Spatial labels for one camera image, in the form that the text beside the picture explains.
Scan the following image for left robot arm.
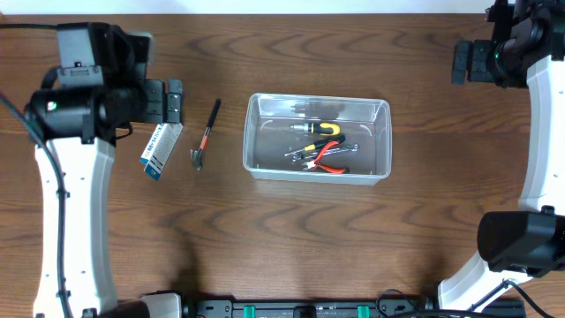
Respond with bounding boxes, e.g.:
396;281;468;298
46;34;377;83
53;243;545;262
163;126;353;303
25;22;183;317

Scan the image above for small black handled hammer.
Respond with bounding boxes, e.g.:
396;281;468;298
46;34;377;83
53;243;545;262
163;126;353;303
191;99;222;170

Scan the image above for red handled pliers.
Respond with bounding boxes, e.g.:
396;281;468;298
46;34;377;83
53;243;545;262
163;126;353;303
302;141;350;174

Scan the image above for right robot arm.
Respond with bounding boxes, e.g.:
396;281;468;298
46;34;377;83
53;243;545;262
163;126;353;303
437;0;564;316

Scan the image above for clear plastic storage container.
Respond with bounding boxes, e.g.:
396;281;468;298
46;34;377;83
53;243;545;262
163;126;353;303
243;93;392;186

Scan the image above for black mounting rail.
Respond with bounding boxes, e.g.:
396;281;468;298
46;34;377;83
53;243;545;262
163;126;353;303
183;299;417;318

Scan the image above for slim black yellow screwdriver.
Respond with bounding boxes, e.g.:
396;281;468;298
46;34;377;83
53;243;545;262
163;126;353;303
284;134;345;156

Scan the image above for left black cable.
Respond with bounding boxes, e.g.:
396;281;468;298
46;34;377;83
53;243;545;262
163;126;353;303
0;22;74;318

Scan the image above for blue white screwdriver box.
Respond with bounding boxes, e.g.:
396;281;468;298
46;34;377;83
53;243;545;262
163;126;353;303
139;124;184;180

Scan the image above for stubby yellow black screwdriver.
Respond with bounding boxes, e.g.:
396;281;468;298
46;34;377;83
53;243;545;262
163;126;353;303
290;122;341;136

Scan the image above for silver combination wrench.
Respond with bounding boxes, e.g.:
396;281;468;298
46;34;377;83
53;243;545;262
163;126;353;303
291;144;359;163

